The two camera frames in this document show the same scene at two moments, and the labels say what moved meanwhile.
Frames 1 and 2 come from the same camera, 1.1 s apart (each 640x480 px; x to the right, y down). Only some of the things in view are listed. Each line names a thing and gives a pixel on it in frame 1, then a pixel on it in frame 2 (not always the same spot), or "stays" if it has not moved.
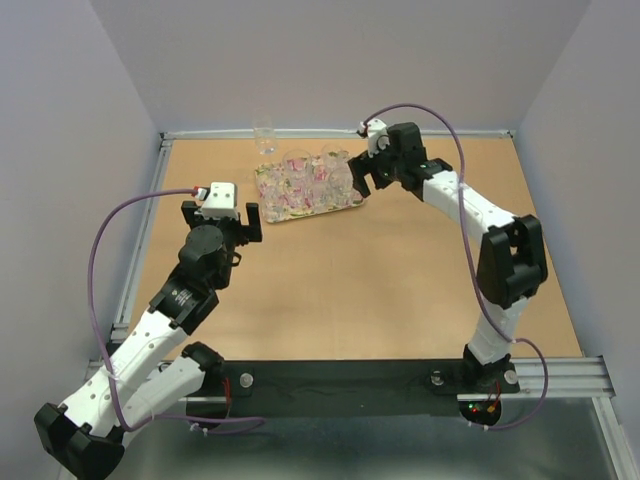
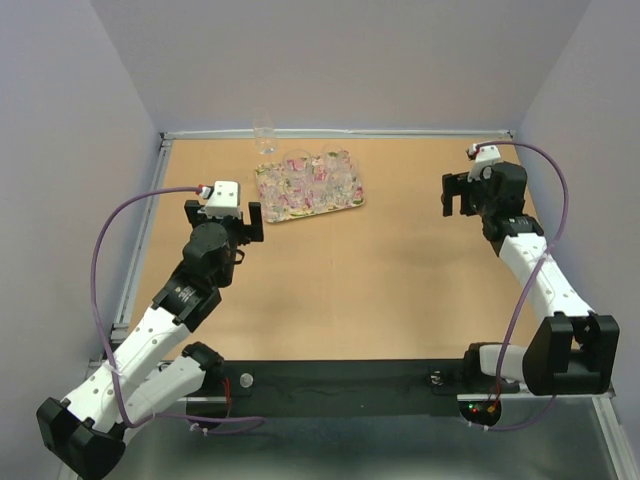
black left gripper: (245, 233) stays
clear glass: (341, 190) stays
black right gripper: (361, 165) -> (453, 184)
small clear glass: (320, 195) stays
